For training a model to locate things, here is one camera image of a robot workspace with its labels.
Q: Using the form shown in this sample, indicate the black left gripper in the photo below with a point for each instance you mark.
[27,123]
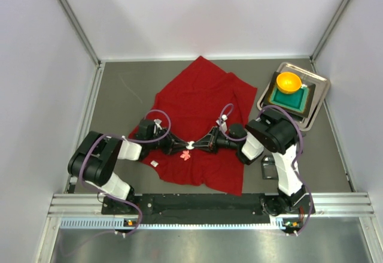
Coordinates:
[169,143]

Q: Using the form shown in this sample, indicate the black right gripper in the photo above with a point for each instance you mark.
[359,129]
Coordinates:
[214,138]

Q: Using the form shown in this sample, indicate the round iridescent brooch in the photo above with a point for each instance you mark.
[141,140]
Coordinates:
[190,145]

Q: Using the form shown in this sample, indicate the red garment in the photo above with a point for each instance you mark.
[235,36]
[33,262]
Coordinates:
[190,105]

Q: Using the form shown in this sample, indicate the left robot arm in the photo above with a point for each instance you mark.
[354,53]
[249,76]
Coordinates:
[96,156]

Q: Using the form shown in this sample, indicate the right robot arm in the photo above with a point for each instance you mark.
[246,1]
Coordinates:
[274,130]

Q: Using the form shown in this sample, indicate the pink leaf brooch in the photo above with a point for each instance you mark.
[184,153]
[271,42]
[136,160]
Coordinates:
[185,155]

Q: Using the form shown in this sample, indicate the white garment label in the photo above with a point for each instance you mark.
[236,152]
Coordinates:
[154,163]

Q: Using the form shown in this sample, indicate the small black open box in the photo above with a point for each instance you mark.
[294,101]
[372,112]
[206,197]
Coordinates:
[268,167]

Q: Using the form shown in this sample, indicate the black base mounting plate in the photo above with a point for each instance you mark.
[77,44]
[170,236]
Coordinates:
[272,204]

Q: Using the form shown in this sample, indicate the black and teal square plate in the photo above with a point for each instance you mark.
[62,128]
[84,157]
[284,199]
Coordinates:
[298,103]

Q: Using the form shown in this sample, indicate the orange bowl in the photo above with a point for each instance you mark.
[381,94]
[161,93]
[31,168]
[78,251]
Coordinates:
[288,82]

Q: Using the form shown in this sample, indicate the silver metal tray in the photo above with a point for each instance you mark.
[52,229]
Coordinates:
[322,86]

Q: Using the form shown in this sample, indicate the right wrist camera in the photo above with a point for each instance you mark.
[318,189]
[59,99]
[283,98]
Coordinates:
[221,123]

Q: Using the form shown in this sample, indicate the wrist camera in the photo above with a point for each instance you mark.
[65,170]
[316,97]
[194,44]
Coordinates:
[221,123]
[158,126]

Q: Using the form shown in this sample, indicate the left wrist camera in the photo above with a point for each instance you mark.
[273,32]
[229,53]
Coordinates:
[158,126]

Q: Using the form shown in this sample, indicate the aluminium frame rail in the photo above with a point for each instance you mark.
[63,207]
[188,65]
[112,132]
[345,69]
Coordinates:
[349,204]

